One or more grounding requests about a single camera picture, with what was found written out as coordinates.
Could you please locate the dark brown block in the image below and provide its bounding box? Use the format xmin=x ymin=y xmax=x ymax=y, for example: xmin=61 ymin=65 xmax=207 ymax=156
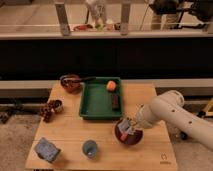
xmin=112 ymin=94 xmax=119 ymax=110

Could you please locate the brown pot with handle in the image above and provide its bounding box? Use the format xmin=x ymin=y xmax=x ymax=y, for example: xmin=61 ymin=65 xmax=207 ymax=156
xmin=60 ymin=74 xmax=95 ymax=94

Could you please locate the small metal cup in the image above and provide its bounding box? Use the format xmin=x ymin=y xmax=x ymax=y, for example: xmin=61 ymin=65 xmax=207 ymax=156
xmin=53 ymin=100 xmax=63 ymax=113

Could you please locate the dark purple bowl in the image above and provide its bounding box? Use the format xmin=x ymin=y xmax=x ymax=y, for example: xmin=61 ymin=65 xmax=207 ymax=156
xmin=114 ymin=118 xmax=143 ymax=145

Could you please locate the blue sponge block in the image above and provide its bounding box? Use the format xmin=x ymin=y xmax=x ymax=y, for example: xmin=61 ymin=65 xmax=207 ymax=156
xmin=34 ymin=137 xmax=61 ymax=163

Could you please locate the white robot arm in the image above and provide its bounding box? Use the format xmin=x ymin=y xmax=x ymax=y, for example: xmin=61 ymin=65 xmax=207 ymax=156
xmin=135 ymin=90 xmax=213 ymax=151

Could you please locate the light blue grey towel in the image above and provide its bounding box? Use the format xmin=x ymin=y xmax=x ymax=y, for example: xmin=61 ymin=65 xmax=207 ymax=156
xmin=118 ymin=118 xmax=134 ymax=135

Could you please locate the orange carrot stick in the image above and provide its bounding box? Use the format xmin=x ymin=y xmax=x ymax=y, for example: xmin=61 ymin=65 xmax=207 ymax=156
xmin=120 ymin=133 xmax=129 ymax=142

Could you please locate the blue cup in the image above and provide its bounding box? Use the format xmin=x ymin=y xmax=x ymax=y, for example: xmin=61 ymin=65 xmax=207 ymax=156
xmin=82 ymin=140 xmax=98 ymax=158

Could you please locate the orange ball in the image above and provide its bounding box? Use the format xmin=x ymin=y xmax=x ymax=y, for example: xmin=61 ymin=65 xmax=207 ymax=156
xmin=106 ymin=80 xmax=117 ymax=92

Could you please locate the green plastic tray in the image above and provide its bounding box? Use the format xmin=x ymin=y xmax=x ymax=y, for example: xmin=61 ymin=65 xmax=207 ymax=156
xmin=79 ymin=77 xmax=123 ymax=120

